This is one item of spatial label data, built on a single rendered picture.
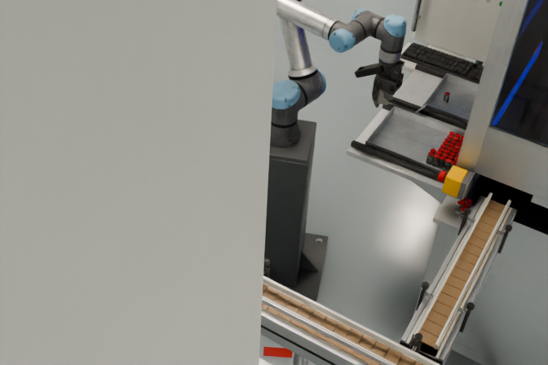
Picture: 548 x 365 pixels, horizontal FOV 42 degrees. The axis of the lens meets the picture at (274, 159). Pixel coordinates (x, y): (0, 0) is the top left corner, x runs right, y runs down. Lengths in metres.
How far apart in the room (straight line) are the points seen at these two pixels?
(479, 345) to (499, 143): 0.98
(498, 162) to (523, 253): 0.38
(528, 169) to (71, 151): 1.97
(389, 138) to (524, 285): 0.72
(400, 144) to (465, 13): 0.87
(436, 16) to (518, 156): 1.21
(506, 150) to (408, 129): 0.54
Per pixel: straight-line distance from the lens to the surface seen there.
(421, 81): 3.06
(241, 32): 0.67
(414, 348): 1.98
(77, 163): 0.54
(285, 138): 2.73
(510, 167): 2.39
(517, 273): 2.67
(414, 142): 2.72
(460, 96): 3.01
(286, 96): 2.64
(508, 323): 2.87
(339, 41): 2.33
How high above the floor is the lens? 2.56
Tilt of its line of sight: 41 degrees down
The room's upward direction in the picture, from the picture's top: 3 degrees clockwise
